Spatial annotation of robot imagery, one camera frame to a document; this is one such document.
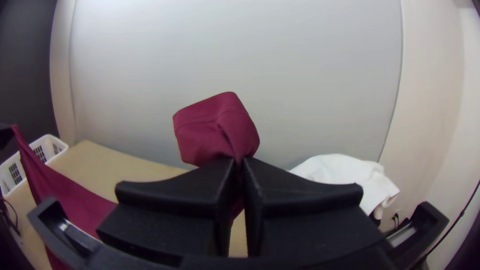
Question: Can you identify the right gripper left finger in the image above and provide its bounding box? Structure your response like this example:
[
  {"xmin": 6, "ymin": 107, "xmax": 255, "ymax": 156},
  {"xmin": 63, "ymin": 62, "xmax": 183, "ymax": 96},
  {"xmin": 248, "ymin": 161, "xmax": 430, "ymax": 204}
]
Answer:
[{"xmin": 96, "ymin": 156, "xmax": 236, "ymax": 268}]

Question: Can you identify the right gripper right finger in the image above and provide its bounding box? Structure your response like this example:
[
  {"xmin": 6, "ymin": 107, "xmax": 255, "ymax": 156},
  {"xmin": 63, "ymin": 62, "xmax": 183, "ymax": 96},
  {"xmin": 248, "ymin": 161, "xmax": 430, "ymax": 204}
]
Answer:
[{"xmin": 242, "ymin": 156, "xmax": 387, "ymax": 260}]

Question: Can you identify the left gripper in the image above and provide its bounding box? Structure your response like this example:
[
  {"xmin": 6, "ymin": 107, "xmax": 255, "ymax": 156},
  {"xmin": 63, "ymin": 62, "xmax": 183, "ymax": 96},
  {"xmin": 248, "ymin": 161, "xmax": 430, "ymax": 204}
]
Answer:
[{"xmin": 0, "ymin": 122, "xmax": 16, "ymax": 149}]

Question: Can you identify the maroon t-shirt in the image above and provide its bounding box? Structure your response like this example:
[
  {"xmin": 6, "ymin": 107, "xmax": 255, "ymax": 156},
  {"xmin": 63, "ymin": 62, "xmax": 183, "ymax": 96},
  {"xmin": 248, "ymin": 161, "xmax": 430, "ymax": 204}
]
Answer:
[{"xmin": 10, "ymin": 91, "xmax": 260, "ymax": 270}]

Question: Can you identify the white laundry basket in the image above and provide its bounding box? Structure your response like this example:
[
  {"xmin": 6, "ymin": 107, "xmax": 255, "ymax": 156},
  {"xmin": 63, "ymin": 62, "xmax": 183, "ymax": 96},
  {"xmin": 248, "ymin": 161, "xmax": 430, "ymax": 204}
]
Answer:
[{"xmin": 0, "ymin": 134, "xmax": 70, "ymax": 198}]

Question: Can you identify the heap of clothes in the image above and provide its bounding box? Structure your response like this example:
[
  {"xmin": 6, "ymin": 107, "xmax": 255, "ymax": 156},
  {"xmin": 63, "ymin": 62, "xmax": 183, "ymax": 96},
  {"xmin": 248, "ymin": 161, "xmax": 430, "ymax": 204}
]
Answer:
[{"xmin": 288, "ymin": 153, "xmax": 401, "ymax": 220}]

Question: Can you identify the black cable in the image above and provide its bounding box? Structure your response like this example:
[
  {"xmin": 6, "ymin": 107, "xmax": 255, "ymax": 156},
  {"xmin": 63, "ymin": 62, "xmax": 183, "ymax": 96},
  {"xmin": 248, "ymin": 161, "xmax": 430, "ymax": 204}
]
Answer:
[{"xmin": 425, "ymin": 179, "xmax": 480, "ymax": 263}]

